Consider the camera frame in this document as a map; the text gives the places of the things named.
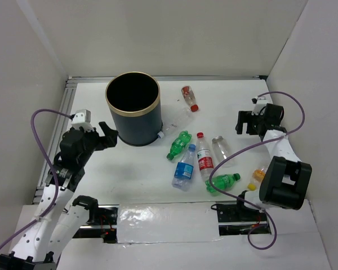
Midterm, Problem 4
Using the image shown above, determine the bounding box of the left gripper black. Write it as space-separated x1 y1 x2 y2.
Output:
79 121 118 165

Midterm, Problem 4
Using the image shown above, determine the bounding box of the clear jar silver lid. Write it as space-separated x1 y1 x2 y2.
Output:
212 136 231 164

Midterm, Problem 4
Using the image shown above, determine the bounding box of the clear bottle red label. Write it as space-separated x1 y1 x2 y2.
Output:
196 132 214 182

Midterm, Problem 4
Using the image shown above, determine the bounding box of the green bottle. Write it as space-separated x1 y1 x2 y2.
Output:
166 130 192 161
212 173 241 191

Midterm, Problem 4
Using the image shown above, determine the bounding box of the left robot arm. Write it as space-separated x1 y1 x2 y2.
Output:
0 121 118 269

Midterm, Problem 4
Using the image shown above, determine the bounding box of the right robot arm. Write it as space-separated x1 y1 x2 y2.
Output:
234 103 312 221

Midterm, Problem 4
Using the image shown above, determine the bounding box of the dark bin with gold rim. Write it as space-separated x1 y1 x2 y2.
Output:
105 71 163 146

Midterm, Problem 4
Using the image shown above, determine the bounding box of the orange bottle yellow cap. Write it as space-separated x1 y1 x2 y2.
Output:
247 167 267 191

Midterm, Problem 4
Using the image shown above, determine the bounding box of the small bottle with red cap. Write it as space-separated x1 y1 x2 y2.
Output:
181 85 199 112

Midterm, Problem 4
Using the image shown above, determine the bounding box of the clear crushed bottle white cap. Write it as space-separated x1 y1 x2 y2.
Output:
157 108 193 139

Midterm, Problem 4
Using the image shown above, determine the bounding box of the clear bottle blue label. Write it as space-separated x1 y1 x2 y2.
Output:
172 144 196 191

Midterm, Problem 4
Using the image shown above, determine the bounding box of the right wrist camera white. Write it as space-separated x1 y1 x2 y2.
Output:
251 96 268 116

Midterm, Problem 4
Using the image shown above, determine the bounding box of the aluminium frame rail left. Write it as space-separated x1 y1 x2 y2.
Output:
32 80 77 204

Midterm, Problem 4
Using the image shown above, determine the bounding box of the aluminium frame rail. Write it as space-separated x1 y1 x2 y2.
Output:
32 80 77 204
67 75 268 84

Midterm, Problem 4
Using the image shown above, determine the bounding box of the aluminium frame rail back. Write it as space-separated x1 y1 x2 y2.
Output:
67 75 268 84

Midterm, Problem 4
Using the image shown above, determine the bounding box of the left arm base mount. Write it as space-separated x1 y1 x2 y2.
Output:
73 205 119 244

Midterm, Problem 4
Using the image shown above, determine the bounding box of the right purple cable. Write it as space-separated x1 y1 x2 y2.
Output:
208 91 306 250

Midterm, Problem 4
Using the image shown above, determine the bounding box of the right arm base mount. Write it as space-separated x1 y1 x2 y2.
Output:
211 203 271 236

